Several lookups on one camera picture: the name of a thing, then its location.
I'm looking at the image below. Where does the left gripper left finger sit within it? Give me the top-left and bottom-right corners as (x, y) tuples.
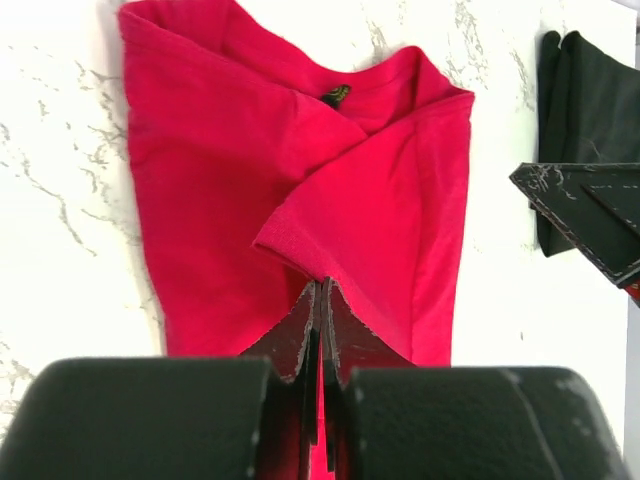
(243, 281), (320, 479)

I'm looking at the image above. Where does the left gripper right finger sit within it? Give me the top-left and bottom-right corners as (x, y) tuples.
(320, 277), (414, 479)

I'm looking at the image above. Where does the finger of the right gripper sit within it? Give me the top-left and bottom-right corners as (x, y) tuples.
(510, 163), (639, 288)

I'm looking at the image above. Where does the magenta red t shirt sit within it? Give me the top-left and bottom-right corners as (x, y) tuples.
(117, 0), (475, 480)

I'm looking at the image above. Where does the folded black t shirt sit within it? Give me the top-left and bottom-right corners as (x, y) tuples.
(537, 29), (640, 259)

